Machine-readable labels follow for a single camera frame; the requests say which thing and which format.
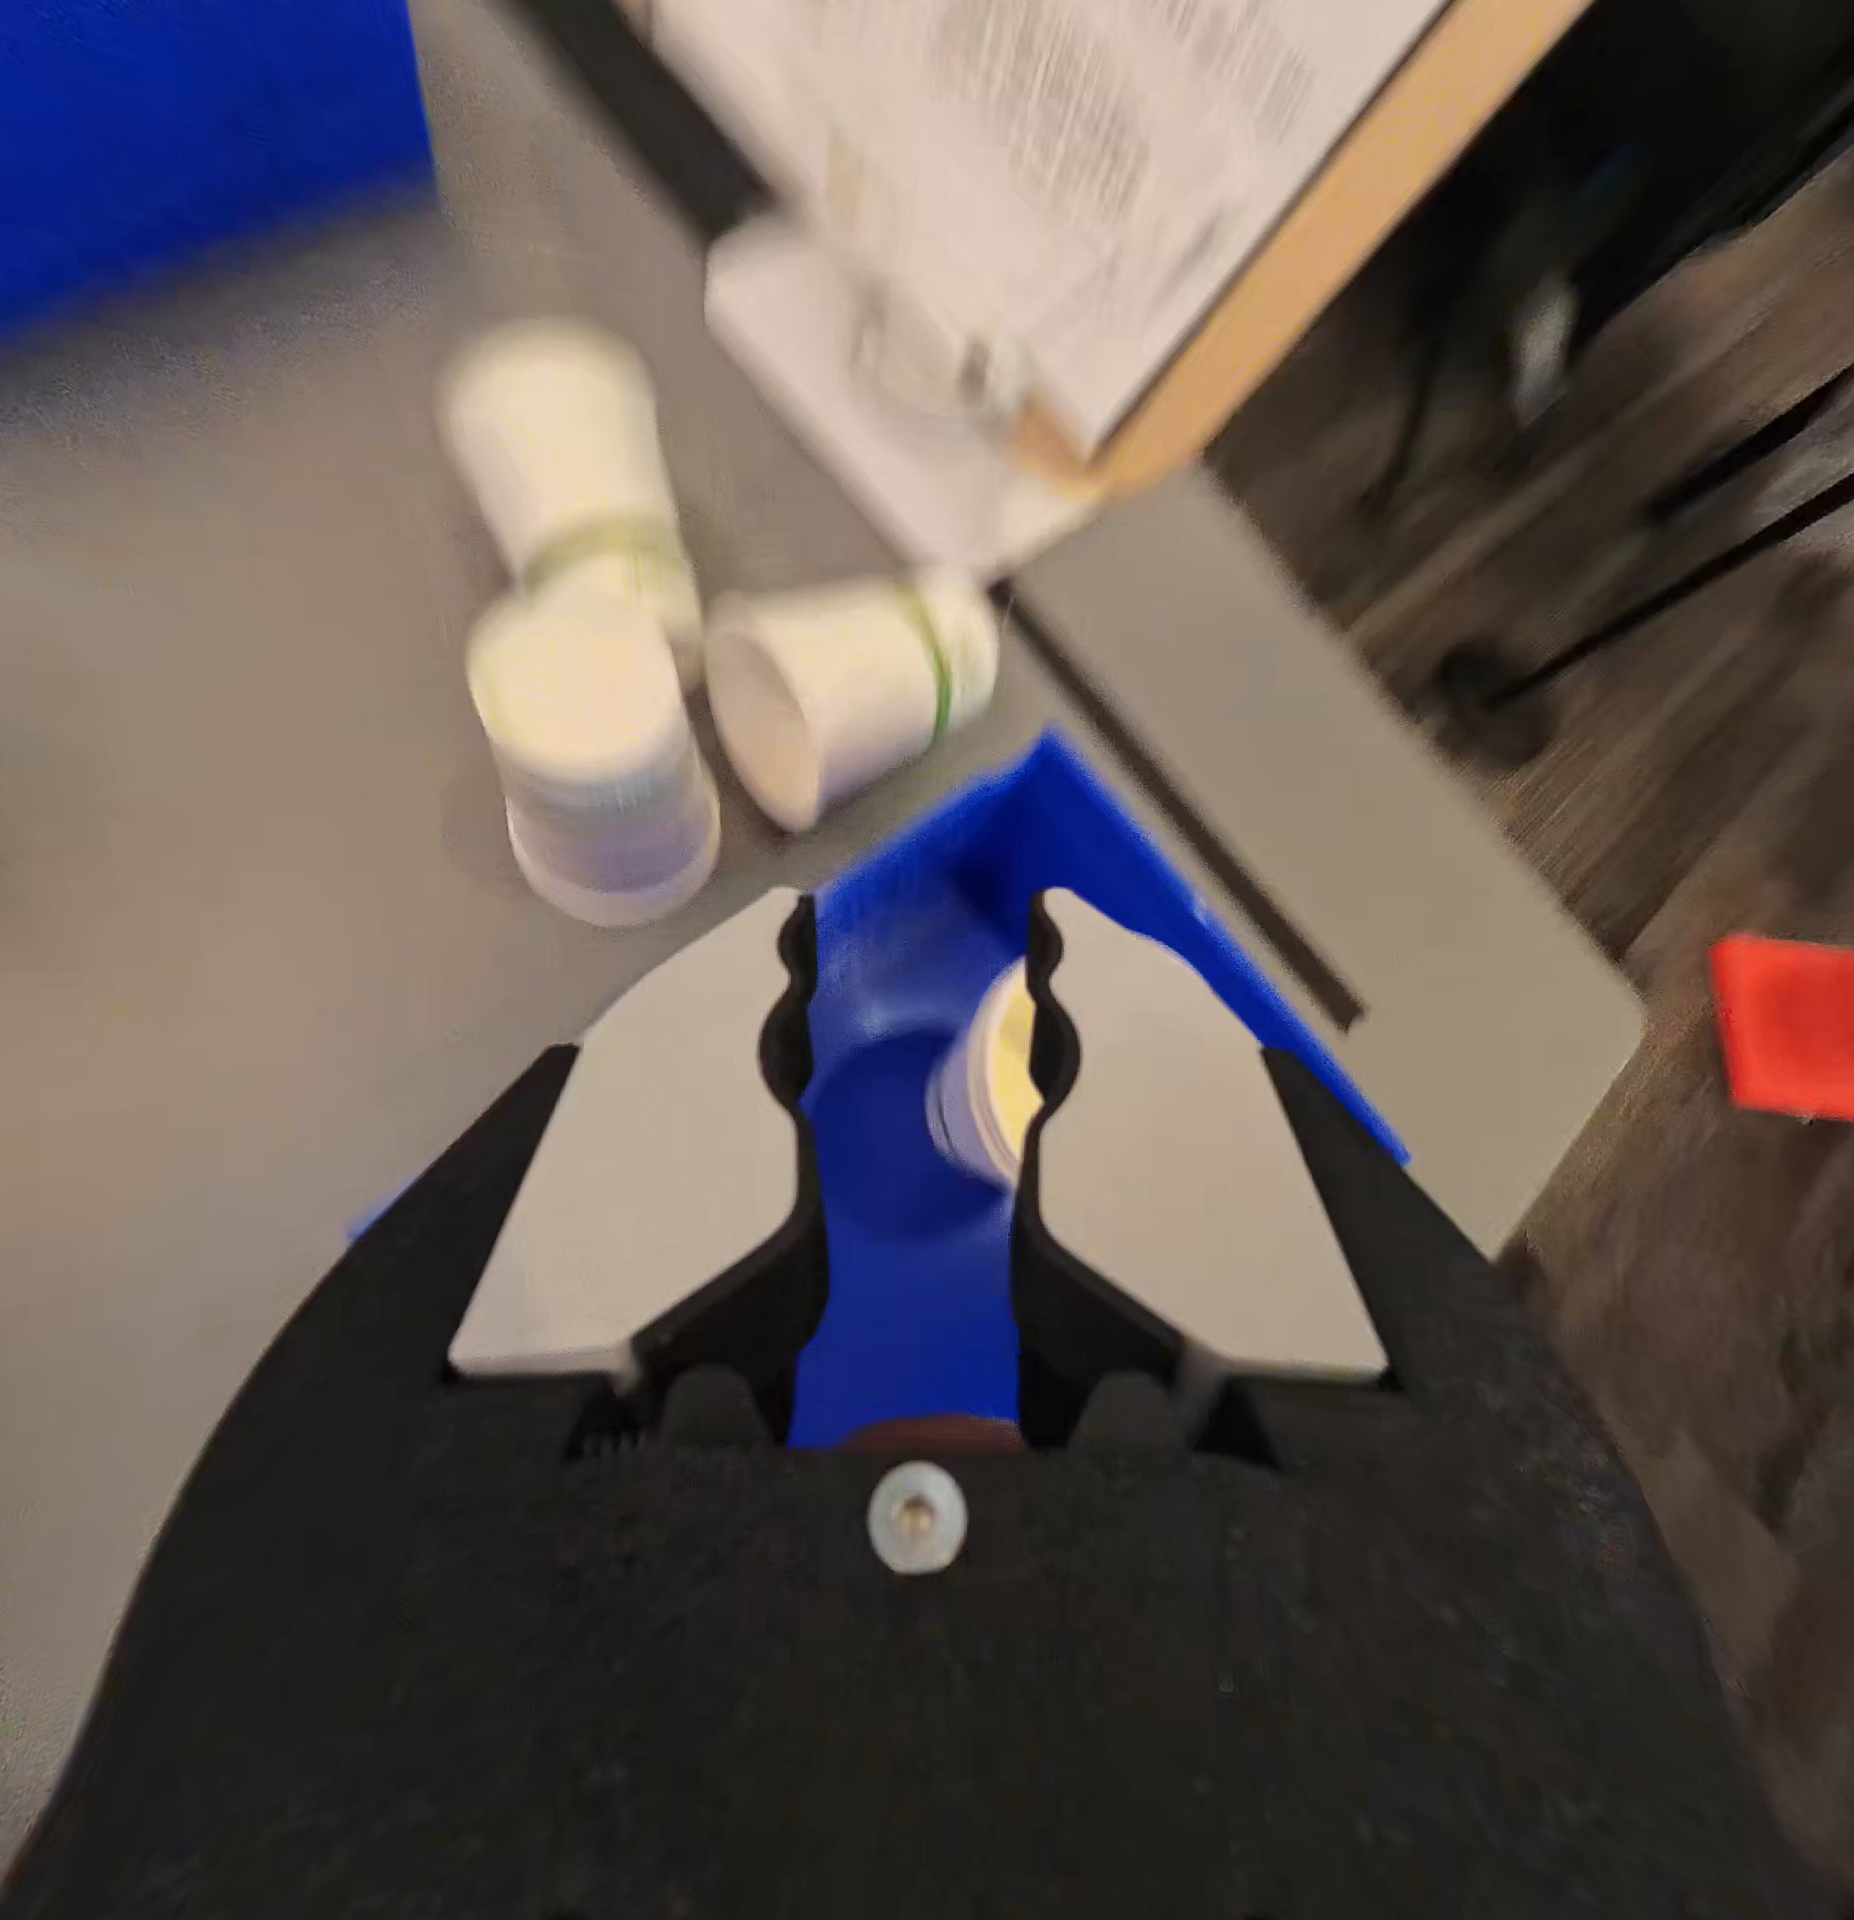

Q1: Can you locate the orange traffic cone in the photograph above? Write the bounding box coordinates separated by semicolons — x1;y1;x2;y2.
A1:
1710;933;1854;1124

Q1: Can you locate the white paper cup green band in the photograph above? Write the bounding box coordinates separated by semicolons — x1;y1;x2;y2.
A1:
439;320;705;661
703;570;1003;834
467;592;725;926
927;959;1043;1188

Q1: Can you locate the blue plastic bin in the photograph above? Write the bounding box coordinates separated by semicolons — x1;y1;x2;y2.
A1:
0;0;438;354
350;730;1412;1450

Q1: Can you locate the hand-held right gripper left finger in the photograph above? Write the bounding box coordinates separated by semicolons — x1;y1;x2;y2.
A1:
448;888;832;1450

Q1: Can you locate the white instruction sheet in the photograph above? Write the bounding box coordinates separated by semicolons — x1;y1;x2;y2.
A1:
649;0;1455;453

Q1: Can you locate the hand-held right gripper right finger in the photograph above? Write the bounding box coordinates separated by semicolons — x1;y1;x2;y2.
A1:
1013;888;1390;1450

